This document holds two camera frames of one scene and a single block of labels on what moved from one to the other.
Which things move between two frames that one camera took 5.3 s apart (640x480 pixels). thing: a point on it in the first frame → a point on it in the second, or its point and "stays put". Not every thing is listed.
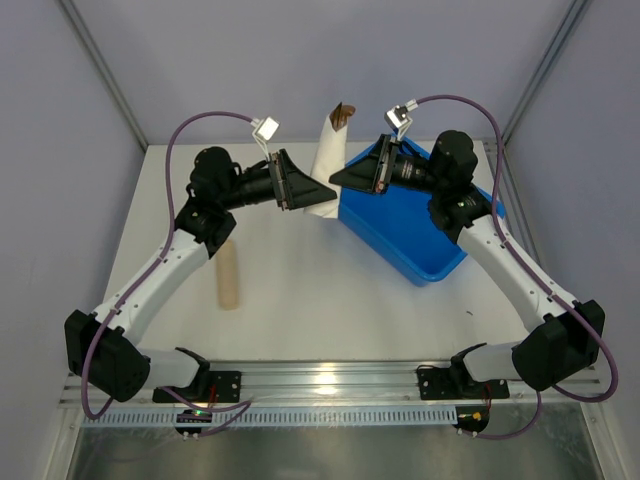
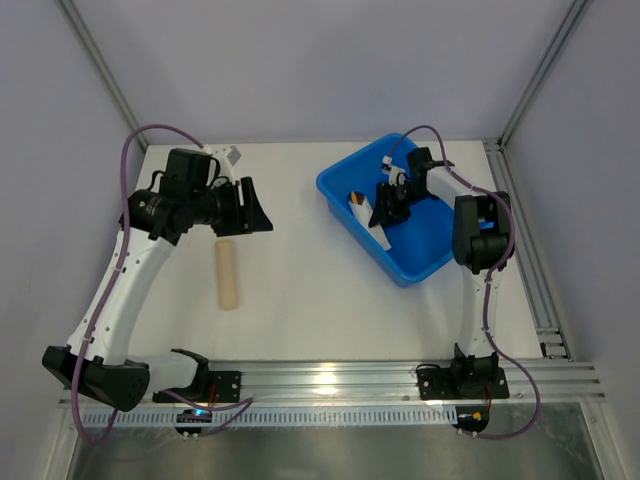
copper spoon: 339,115 → 357,197
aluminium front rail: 346,385 stays put
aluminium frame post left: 105,67 stays put
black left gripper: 280,181 → 235,209
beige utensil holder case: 228,275 stays put
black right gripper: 380,166 → 396,197
